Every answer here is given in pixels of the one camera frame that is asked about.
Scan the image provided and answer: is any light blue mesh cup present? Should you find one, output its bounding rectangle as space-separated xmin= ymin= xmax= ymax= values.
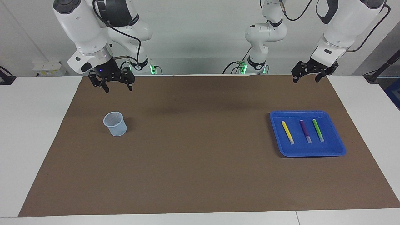
xmin=103 ymin=112 xmax=128 ymax=137

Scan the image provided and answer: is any brown table mat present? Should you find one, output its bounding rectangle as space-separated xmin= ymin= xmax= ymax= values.
xmin=18 ymin=74 xmax=400 ymax=217

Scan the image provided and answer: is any black clamp mount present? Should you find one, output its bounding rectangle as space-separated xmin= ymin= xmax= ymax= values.
xmin=0 ymin=66 xmax=17 ymax=85

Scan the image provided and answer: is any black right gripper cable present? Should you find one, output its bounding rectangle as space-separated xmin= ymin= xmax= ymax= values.
xmin=92 ymin=0 xmax=143 ymax=68

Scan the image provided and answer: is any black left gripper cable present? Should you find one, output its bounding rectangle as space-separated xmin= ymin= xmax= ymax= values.
xmin=259 ymin=0 xmax=391 ymax=53

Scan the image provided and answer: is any yellow highlighter pen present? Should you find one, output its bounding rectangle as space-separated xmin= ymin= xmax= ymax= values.
xmin=282 ymin=121 xmax=295 ymax=145

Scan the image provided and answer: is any white power socket box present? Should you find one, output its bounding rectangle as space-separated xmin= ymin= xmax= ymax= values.
xmin=32 ymin=61 xmax=67 ymax=76

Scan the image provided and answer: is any green highlighter pen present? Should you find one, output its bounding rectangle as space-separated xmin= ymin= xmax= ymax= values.
xmin=312 ymin=119 xmax=324 ymax=143

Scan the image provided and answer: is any black stand pole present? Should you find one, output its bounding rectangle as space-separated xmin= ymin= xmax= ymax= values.
xmin=364 ymin=50 xmax=400 ymax=83

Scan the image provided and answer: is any black left base cable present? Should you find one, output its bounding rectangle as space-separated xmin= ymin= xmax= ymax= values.
xmin=222 ymin=47 xmax=251 ymax=74

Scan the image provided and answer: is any blue plastic tray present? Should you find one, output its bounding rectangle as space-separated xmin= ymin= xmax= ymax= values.
xmin=269 ymin=110 xmax=347 ymax=157

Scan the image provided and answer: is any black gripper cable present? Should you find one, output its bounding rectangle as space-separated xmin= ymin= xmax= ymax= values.
xmin=259 ymin=0 xmax=391 ymax=53
xmin=92 ymin=0 xmax=143 ymax=68

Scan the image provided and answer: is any purple highlighter pen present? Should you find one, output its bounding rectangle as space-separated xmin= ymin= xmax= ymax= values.
xmin=299 ymin=120 xmax=312 ymax=144

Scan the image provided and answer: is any blue crate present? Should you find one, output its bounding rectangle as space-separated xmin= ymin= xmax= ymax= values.
xmin=384 ymin=78 xmax=400 ymax=110

